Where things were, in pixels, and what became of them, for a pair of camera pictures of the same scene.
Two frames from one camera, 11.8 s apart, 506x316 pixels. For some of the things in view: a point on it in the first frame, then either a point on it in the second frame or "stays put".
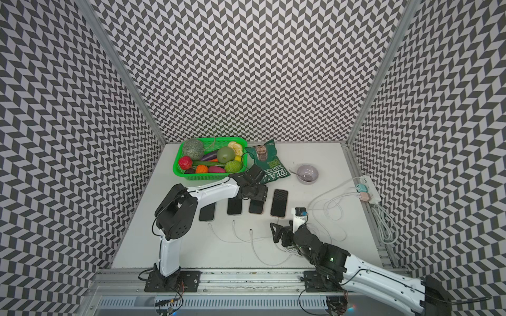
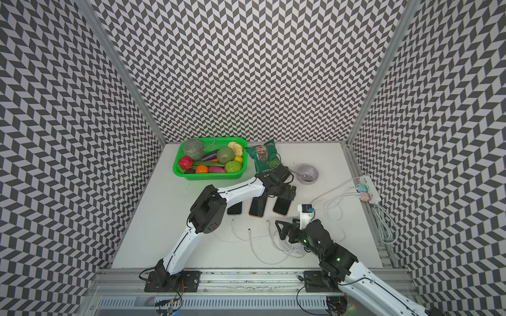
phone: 255,207 stays put
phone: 234,205 stays put
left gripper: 262,195 to 287,193
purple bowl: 307,174 stays put
